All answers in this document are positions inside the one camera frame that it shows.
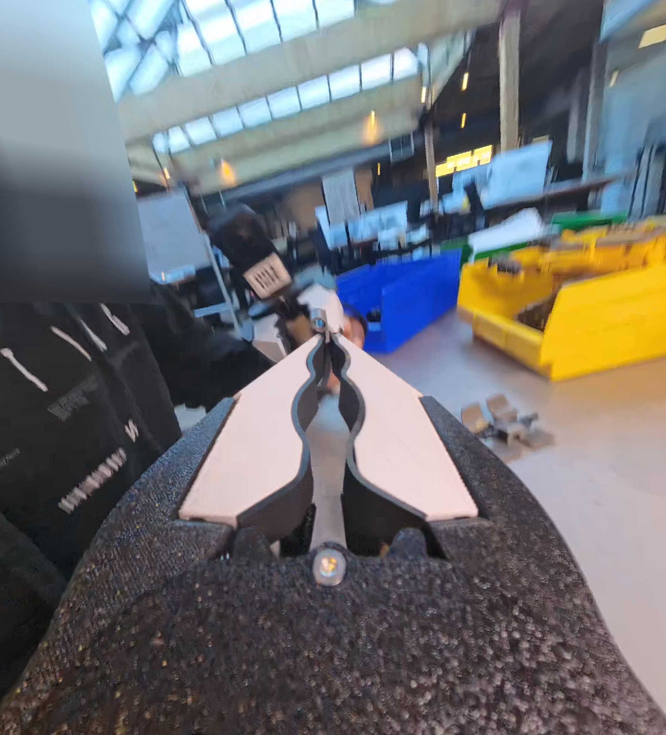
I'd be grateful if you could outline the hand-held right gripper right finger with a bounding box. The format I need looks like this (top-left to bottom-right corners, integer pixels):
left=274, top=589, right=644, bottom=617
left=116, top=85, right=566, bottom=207
left=333, top=335, right=480, bottom=555

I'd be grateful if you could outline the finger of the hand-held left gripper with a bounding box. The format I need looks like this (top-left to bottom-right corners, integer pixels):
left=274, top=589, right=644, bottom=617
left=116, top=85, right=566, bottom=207
left=251, top=318, right=290, bottom=364
left=298, top=284, right=346, bottom=336

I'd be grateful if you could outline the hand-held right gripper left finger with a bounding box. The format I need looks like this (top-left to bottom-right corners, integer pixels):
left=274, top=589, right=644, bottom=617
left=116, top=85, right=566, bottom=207
left=178, top=335, right=326, bottom=555

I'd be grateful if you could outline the black toy wheel assembly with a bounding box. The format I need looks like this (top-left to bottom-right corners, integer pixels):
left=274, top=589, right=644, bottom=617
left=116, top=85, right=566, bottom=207
left=309, top=307, right=336, bottom=397

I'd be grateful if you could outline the grey desk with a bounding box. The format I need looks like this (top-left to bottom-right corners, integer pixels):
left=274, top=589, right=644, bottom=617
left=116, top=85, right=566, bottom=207
left=173, top=307, right=666, bottom=735

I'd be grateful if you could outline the person's left hand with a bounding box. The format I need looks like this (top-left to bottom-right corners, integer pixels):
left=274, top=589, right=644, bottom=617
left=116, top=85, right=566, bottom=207
left=339, top=304, right=369, bottom=350

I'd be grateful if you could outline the whiteboard on stand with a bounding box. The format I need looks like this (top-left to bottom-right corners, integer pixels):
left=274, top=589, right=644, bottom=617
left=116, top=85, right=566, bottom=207
left=136, top=189, right=242, bottom=334

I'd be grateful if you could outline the blue plastic bin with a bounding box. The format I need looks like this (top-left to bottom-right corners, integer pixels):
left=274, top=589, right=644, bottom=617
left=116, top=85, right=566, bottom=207
left=335, top=248, right=463, bottom=354

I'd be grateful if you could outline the grey toy panel assembly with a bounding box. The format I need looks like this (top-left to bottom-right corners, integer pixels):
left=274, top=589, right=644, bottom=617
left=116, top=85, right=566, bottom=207
left=460, top=393, right=556, bottom=461

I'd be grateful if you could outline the white foam sheet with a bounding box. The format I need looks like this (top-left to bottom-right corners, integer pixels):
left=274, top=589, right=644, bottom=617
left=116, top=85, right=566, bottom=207
left=471, top=208, right=546, bottom=253

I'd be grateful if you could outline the person's black printed hoodie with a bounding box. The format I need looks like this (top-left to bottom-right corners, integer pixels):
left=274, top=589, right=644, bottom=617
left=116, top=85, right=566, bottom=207
left=0, top=301, right=184, bottom=730

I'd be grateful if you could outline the yellow plastic bin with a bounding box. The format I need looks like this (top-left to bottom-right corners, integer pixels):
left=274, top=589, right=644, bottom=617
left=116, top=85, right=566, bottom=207
left=457, top=221, right=666, bottom=382

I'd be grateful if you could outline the green plastic bin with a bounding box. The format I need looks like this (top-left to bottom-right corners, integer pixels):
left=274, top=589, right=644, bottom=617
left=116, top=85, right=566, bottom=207
left=460, top=211, right=628, bottom=265

